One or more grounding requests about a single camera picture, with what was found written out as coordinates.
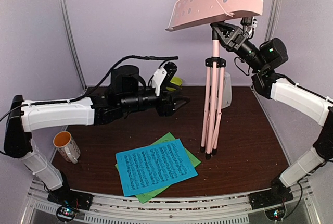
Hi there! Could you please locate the blue sheet music paper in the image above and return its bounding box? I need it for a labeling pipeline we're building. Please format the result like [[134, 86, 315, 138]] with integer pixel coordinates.
[[115, 138, 198, 197]]

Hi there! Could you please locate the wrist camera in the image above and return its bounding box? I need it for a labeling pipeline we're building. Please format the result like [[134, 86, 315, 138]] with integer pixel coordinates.
[[151, 62, 177, 97], [240, 16, 258, 40]]

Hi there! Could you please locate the aluminium front rail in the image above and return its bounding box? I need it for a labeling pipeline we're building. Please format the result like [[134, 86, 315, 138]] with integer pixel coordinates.
[[18, 179, 324, 223]]

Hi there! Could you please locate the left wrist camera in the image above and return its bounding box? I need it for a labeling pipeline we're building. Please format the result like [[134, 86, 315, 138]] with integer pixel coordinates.
[[151, 62, 177, 97]]

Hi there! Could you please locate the white patterned mug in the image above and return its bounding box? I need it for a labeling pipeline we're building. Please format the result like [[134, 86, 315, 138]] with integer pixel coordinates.
[[53, 131, 81, 164]]

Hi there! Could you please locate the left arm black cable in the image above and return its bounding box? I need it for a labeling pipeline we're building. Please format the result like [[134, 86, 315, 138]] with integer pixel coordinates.
[[0, 55, 179, 123]]

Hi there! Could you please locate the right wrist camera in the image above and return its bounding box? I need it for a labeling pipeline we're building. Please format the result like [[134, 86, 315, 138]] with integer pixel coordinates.
[[240, 16, 258, 40]]

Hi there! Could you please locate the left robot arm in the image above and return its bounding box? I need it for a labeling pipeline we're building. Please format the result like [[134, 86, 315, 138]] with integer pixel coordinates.
[[4, 62, 190, 205]]

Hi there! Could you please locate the pink music stand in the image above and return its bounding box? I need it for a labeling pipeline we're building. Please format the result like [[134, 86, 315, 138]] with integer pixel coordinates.
[[166, 0, 263, 160]]

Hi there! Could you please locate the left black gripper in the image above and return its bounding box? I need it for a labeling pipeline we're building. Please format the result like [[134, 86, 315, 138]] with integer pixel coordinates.
[[119, 83, 191, 117]]

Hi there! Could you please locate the white metronome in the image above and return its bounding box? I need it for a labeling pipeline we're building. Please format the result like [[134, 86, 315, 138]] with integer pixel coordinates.
[[222, 72, 232, 109]]

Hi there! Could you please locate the green plastic bowl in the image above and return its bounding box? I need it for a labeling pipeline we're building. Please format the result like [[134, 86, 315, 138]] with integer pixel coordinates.
[[167, 77, 183, 91]]

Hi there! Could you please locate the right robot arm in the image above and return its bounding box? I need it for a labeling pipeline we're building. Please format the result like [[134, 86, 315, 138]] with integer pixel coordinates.
[[210, 22, 332, 204]]

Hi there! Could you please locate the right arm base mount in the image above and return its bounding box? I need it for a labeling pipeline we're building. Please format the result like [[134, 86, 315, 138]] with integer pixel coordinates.
[[249, 181, 293, 221]]

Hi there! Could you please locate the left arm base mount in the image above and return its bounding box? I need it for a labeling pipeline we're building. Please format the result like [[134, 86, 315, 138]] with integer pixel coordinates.
[[44, 183, 93, 223]]

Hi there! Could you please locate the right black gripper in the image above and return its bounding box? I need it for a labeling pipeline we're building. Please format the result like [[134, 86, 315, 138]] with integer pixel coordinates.
[[211, 17, 267, 72]]

